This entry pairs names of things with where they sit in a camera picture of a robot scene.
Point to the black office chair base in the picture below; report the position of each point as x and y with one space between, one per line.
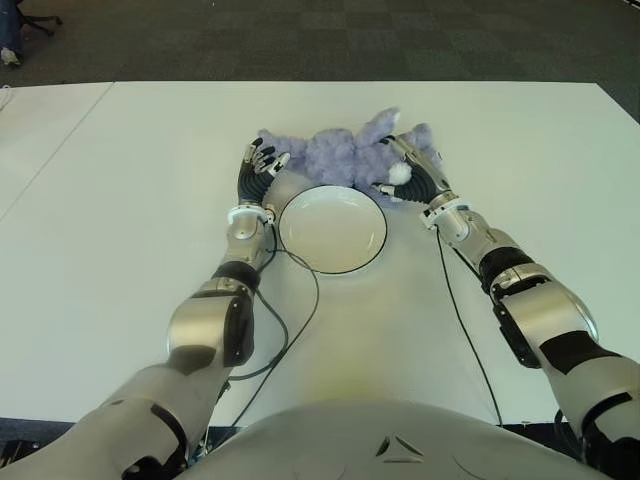
42 21

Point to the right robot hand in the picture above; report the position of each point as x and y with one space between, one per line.
425 185

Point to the person leg in jeans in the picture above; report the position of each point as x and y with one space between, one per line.
11 30

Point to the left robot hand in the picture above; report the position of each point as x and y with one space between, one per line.
250 182

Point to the grey robot torso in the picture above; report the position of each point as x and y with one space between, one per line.
325 440

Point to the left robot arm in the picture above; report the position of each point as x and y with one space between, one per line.
200 325

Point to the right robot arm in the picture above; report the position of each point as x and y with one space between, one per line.
540 310

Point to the white plate black rim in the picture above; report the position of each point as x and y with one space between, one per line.
332 232

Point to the purple plush bunny doll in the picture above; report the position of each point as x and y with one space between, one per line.
335 155

